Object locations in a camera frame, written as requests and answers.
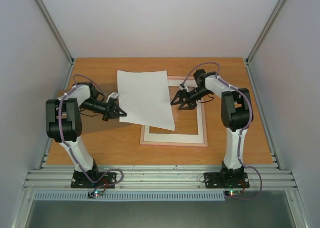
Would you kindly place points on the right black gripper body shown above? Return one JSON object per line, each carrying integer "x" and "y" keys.
{"x": 185, "y": 97}

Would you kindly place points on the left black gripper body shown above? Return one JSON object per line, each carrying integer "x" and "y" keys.
{"x": 107, "y": 114}

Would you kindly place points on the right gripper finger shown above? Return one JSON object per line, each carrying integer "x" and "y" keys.
{"x": 187, "y": 106}
{"x": 180, "y": 98}

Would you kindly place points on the white mat board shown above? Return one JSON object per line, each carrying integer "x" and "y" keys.
{"x": 175, "y": 137}

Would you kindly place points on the pink picture frame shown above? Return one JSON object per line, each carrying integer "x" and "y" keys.
{"x": 175, "y": 143}

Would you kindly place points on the red forest photo print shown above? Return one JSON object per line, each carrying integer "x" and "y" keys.
{"x": 144, "y": 96}

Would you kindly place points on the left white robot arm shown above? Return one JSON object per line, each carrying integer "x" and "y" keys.
{"x": 64, "y": 123}

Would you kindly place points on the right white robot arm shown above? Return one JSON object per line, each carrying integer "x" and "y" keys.
{"x": 236, "y": 115}

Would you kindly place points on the left controller board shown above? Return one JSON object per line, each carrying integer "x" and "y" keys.
{"x": 94, "y": 194}

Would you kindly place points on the controller board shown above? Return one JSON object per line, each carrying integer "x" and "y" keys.
{"x": 232, "y": 193}
{"x": 94, "y": 194}

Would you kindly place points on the right controller board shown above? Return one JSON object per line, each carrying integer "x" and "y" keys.
{"x": 232, "y": 193}

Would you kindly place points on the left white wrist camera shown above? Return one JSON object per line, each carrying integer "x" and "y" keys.
{"x": 113, "y": 96}

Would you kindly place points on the right aluminium corner post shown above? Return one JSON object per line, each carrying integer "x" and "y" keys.
{"x": 270, "y": 21}

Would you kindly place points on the aluminium corner post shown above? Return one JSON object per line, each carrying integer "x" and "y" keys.
{"x": 270, "y": 21}
{"x": 54, "y": 29}

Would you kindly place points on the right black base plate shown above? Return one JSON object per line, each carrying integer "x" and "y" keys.
{"x": 216, "y": 180}

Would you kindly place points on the aluminium rail base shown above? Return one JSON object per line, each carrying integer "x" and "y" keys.
{"x": 160, "y": 178}

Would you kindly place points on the left aluminium corner post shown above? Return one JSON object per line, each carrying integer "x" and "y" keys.
{"x": 54, "y": 29}

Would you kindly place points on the grey slotted cable duct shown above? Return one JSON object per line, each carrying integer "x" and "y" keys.
{"x": 132, "y": 196}

